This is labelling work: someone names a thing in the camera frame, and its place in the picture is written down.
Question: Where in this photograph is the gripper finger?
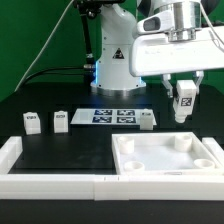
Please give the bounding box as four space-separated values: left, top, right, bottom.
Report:
162 74 173 98
194 71 204 92

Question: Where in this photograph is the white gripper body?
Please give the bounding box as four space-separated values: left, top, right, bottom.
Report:
129 28 224 77

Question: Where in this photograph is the white square tabletop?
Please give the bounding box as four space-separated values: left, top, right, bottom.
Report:
112 132 224 175

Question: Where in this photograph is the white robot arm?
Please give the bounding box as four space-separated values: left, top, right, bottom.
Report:
91 0 224 96

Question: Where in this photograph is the white sheet with markers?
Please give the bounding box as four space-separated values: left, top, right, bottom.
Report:
70 108 157 127

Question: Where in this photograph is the white U-shaped fence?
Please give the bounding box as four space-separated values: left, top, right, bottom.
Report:
0 137 224 201

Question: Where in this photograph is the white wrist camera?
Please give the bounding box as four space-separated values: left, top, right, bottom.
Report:
132 10 174 38

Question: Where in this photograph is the white cable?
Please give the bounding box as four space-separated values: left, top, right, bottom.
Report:
13 0 75 93

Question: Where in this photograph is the black cable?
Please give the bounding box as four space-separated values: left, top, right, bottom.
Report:
23 67 93 86

